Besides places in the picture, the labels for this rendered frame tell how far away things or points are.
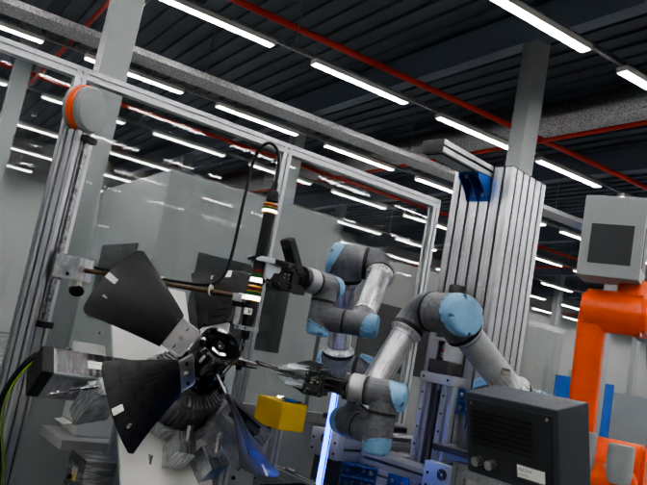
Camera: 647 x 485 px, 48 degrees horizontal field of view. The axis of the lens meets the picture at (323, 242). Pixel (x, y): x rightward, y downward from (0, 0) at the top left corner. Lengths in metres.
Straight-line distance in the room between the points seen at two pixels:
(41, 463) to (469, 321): 1.47
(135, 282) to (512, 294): 1.38
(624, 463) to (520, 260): 2.98
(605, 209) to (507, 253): 3.19
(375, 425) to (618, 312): 4.01
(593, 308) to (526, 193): 3.08
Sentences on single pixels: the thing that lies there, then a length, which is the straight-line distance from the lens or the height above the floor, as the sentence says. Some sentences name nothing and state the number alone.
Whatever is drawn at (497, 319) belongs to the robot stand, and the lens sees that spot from 2.64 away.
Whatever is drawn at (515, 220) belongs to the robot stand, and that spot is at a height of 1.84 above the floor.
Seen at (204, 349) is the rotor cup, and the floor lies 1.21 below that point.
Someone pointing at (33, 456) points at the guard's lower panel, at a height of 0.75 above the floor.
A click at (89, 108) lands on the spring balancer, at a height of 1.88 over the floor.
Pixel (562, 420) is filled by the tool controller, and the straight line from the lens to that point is 1.63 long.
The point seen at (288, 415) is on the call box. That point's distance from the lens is 2.42.
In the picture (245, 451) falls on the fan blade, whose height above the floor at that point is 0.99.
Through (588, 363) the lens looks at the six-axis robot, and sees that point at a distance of 5.83.
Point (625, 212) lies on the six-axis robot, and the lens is 5.80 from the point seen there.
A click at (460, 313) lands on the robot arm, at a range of 2.00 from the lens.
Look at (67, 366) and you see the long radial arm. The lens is 1.94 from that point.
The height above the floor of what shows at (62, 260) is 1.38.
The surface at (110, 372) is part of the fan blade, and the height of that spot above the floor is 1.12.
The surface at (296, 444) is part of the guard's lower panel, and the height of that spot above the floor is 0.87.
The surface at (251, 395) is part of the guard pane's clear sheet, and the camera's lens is 2.92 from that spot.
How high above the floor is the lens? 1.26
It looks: 8 degrees up
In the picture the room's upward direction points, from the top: 11 degrees clockwise
